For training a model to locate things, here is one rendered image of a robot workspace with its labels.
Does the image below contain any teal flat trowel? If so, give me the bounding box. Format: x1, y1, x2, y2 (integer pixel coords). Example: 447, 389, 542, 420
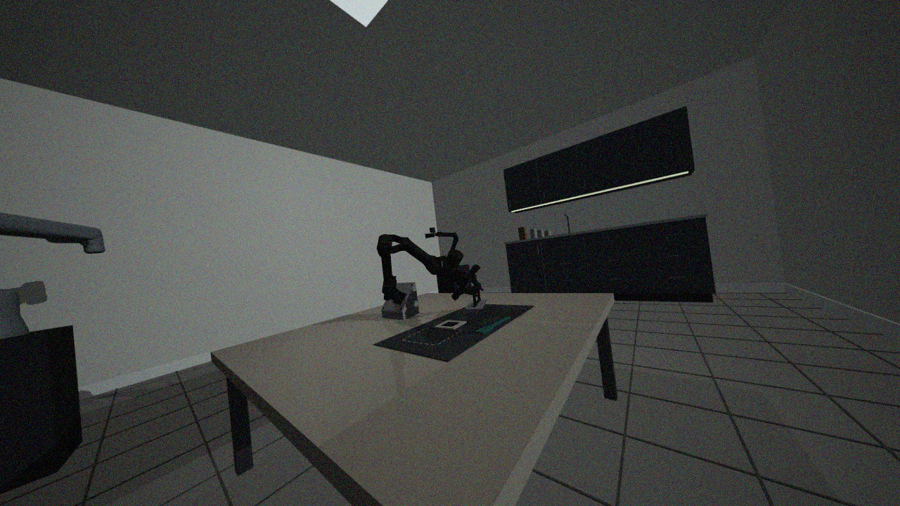
475, 316, 511, 335

